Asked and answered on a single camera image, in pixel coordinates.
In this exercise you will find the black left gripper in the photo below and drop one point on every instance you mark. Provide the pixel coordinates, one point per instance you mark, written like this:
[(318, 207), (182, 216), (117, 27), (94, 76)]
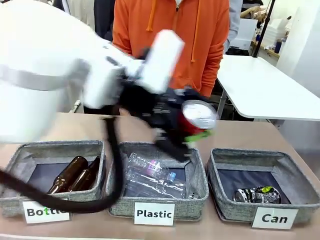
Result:
[(150, 110)]

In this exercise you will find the crushed red soda can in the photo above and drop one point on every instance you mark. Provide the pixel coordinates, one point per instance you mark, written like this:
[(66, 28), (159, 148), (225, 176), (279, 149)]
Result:
[(197, 116)]

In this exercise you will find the small pink-label water bottle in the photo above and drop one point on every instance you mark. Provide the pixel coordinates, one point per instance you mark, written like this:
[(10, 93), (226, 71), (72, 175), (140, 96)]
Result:
[(150, 165)]

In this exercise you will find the large clear plastic bottle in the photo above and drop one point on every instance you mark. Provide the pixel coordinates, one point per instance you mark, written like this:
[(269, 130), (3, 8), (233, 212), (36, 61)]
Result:
[(155, 187)]

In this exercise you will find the crushed black soda can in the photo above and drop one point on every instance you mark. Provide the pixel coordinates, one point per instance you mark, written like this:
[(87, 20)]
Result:
[(257, 195)]

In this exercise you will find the brown glass bottle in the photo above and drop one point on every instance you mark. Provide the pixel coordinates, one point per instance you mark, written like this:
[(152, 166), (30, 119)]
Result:
[(83, 176), (66, 176)]

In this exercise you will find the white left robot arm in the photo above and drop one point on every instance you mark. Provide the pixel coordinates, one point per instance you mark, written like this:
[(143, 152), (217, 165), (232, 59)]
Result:
[(37, 75)]

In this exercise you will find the grey fabric basket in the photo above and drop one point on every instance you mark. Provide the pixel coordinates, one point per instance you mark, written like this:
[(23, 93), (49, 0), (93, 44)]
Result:
[(96, 197), (200, 201), (225, 206)]

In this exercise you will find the white Can label sign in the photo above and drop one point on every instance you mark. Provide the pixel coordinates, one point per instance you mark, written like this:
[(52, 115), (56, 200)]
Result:
[(274, 219)]

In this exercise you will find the person right hand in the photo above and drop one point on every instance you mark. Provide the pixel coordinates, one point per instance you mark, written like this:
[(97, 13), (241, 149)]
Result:
[(126, 113)]

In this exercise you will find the large white table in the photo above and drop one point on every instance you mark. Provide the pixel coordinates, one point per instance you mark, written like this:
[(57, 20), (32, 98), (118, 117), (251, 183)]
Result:
[(262, 87)]

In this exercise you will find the person in orange hoodie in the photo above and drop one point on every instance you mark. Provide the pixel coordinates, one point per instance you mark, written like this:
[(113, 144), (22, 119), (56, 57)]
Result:
[(200, 37)]

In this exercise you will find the white box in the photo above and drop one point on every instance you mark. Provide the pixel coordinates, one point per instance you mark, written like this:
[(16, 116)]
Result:
[(246, 35)]

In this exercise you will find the bystander in grey shirt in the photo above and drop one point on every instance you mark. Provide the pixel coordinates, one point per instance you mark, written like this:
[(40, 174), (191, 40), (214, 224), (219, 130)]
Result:
[(233, 25)]

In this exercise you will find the white Plastic label sign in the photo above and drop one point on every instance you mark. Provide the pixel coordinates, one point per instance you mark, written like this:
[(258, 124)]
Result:
[(154, 214)]

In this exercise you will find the dark blue bottle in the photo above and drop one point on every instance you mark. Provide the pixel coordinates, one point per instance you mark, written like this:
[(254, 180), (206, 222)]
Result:
[(277, 47)]

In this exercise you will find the black tripod pole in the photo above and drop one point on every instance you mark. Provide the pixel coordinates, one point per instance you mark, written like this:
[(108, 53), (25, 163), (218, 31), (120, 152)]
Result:
[(262, 30)]

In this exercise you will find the seated people in striped clothes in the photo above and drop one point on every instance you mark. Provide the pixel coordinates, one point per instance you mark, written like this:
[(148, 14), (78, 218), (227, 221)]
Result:
[(250, 8)]

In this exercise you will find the bystander in beige cardigan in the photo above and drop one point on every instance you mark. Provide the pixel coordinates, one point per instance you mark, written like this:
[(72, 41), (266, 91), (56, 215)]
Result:
[(102, 15)]

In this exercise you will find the white Bottle label sign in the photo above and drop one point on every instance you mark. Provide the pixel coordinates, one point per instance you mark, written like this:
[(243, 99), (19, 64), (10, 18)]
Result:
[(37, 216)]

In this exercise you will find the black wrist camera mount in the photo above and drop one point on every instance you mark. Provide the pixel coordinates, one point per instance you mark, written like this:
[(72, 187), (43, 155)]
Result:
[(175, 150)]

